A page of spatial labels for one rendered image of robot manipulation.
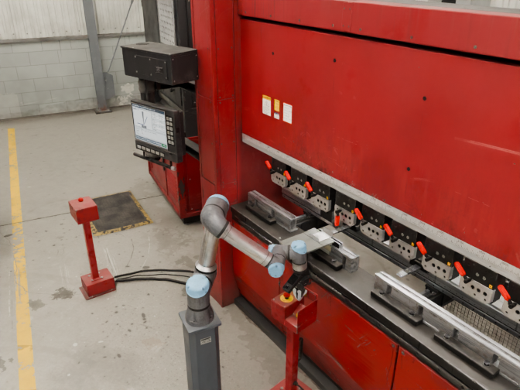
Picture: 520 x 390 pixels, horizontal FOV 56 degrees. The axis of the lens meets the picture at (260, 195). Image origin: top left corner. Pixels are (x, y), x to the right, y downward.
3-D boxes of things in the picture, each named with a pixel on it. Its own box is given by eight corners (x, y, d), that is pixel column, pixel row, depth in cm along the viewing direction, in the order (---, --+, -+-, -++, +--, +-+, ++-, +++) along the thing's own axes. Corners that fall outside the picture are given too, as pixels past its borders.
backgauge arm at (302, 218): (283, 234, 343) (283, 217, 336) (350, 210, 375) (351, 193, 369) (290, 239, 337) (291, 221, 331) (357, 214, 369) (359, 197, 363)
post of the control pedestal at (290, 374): (284, 388, 299) (286, 318, 275) (290, 384, 302) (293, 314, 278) (291, 394, 295) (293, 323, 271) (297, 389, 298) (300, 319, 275)
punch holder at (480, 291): (457, 289, 215) (464, 256, 208) (469, 282, 220) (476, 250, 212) (488, 306, 204) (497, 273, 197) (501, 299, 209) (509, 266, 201)
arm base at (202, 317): (190, 330, 249) (189, 315, 245) (181, 313, 262) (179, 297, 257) (218, 322, 255) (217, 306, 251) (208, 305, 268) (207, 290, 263)
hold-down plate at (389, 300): (370, 295, 259) (370, 290, 258) (377, 292, 262) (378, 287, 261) (415, 326, 237) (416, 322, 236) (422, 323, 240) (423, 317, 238)
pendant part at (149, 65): (133, 163, 365) (118, 45, 328) (159, 154, 382) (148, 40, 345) (179, 181, 336) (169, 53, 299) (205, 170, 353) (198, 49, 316)
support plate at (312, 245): (278, 243, 285) (278, 241, 284) (313, 230, 298) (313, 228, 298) (298, 257, 271) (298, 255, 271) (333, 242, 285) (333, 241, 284)
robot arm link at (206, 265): (188, 291, 260) (202, 202, 235) (195, 275, 273) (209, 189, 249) (210, 296, 259) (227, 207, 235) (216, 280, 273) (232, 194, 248)
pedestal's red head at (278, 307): (271, 316, 277) (271, 290, 269) (290, 304, 286) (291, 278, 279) (296, 334, 263) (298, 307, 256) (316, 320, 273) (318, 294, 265)
